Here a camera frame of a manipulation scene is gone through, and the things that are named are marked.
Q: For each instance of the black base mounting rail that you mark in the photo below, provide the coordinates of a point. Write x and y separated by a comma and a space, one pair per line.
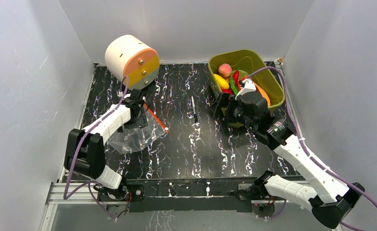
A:
191, 193

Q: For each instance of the yellow mango toy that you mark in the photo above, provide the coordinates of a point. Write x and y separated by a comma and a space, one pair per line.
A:
221, 82

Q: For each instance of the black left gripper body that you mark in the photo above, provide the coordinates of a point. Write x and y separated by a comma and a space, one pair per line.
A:
136, 122

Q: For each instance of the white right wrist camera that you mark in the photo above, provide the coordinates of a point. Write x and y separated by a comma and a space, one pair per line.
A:
247, 86

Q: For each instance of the clear zip top bag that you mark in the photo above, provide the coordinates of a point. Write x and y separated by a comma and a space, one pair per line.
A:
140, 134

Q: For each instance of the black and white pen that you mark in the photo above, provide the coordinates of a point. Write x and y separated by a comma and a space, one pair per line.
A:
194, 110

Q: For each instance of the green chili pepper toy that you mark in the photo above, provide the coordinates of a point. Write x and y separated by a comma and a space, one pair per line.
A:
233, 86

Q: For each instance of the red bell pepper toy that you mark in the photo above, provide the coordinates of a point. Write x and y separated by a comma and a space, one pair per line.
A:
228, 91

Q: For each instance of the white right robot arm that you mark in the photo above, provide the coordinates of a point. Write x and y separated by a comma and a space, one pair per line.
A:
328, 199

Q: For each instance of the red chili pepper toy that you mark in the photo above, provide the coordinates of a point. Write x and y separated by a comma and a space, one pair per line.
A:
236, 77

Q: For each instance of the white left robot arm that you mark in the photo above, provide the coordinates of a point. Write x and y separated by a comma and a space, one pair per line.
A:
85, 149

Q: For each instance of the orange brown papaya slice toy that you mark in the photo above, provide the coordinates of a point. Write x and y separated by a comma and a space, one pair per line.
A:
263, 93

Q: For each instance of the round white drawer cabinet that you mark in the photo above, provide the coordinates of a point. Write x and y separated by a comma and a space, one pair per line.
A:
127, 56

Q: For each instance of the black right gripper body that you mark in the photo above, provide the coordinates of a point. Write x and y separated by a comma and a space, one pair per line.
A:
223, 104

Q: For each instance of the pink peach toy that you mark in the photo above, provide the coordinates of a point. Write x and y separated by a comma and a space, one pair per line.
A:
225, 70

